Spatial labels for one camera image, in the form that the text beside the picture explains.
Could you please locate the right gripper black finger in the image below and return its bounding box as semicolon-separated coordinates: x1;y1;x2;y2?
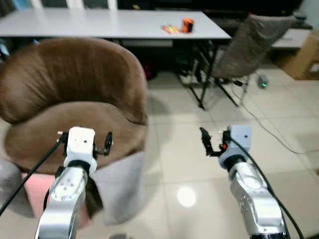
199;127;212;156

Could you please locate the brown round sofa chair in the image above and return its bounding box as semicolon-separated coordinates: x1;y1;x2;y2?
0;37;150;176

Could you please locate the pink pillow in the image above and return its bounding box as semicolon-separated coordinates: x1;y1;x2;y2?
21;172;93;231

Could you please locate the grey pillow with orange tag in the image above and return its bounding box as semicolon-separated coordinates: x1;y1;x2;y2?
0;159;31;218

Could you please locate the grey device with green light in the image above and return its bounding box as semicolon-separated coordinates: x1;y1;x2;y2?
256;74;270;90

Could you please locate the red object under table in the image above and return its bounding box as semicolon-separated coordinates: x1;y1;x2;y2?
142;62;158;81

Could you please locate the brown cardboard box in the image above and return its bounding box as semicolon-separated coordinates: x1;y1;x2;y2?
273;30;319;81

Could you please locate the folding chair with brown cover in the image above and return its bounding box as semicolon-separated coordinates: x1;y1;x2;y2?
188;14;298;111

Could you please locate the orange can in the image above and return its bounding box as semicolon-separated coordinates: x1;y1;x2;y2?
181;18;194;34

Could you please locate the white low shelf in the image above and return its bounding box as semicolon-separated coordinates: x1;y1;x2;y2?
272;28;313;49

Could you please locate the colourful snack packet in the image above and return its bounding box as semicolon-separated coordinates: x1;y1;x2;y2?
160;24;182;35

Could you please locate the white long table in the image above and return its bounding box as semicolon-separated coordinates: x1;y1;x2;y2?
0;10;233;41

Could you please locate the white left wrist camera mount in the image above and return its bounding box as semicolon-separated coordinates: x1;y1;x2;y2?
64;126;97;168

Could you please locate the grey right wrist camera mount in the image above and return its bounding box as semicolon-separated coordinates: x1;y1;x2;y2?
227;124;252;159

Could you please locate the grey floor cable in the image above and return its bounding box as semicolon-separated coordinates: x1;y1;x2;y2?
243;89;319;156

